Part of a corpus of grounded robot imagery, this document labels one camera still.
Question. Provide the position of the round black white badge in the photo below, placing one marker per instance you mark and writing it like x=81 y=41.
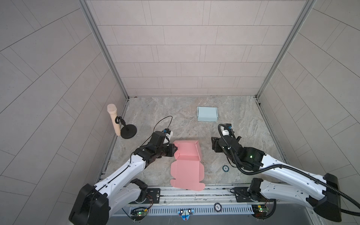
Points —
x=217 y=207

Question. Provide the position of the blue poker chip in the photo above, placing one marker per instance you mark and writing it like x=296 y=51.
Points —
x=225 y=168

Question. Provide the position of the green circuit board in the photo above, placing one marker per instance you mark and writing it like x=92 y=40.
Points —
x=260 y=211
x=139 y=213

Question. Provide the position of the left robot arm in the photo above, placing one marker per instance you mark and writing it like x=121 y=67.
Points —
x=94 y=205

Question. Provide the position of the left green circuit board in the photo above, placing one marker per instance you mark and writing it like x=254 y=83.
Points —
x=139 y=213

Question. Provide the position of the light blue paper box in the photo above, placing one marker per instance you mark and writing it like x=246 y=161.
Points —
x=207 y=114

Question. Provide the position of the pink paper box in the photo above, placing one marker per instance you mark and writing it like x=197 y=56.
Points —
x=187 y=171

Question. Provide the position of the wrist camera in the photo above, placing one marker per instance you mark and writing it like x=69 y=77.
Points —
x=226 y=130
x=169 y=133

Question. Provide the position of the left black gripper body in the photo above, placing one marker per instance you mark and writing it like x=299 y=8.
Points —
x=166 y=151

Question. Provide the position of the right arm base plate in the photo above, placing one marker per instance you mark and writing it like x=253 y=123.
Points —
x=247 y=194

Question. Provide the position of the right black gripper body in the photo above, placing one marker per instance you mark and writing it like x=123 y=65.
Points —
x=216 y=145

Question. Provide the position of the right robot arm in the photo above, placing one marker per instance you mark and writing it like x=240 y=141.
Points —
x=314 y=191

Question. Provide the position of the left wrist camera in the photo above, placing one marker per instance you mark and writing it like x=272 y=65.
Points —
x=169 y=133

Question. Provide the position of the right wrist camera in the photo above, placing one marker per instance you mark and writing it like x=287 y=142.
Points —
x=226 y=130

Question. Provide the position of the aluminium mounting rail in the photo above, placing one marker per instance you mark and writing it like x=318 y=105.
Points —
x=212 y=194

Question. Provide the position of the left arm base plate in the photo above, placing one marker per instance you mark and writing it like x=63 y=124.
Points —
x=152 y=196

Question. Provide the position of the black round microphone stand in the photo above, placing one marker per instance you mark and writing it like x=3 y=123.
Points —
x=128 y=130

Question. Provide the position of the right green circuit board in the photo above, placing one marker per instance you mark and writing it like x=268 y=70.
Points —
x=260 y=211

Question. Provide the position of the blue sticker with eyes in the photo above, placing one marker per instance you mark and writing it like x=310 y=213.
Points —
x=185 y=214

